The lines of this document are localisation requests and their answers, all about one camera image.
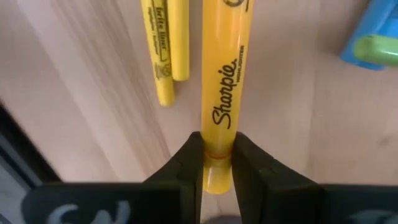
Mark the yellow slim highlighter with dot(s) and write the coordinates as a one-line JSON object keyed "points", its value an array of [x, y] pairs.
{"points": [[160, 56], [179, 37]]}

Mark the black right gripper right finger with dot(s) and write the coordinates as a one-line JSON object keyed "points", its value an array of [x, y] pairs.
{"points": [[267, 186]]}

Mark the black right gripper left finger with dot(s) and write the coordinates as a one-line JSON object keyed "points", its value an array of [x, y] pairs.
{"points": [[183, 174]]}

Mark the light green Sharpie highlighter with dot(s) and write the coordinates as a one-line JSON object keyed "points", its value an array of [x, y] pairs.
{"points": [[379, 49]]}

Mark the orange Sharpie highlighter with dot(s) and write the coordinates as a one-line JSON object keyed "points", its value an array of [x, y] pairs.
{"points": [[225, 77]]}

